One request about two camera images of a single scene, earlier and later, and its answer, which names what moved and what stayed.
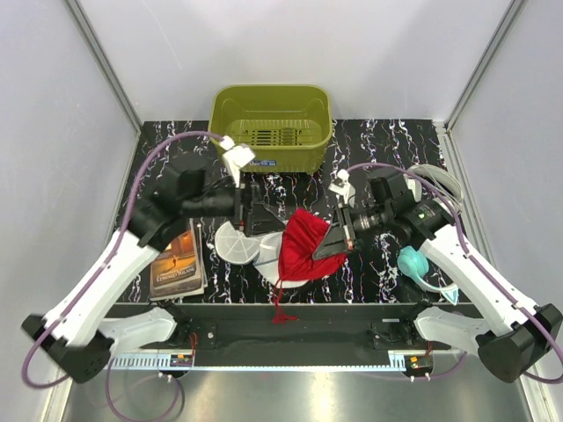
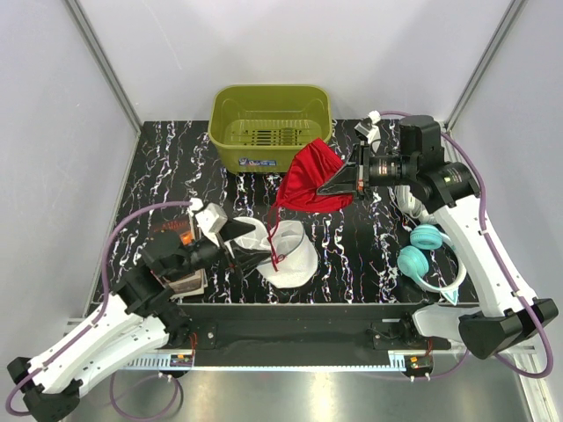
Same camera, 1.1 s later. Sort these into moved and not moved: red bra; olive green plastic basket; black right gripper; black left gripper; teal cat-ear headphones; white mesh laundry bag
Moved: black right gripper; red bra; white mesh laundry bag; black left gripper
Not moved: teal cat-ear headphones; olive green plastic basket
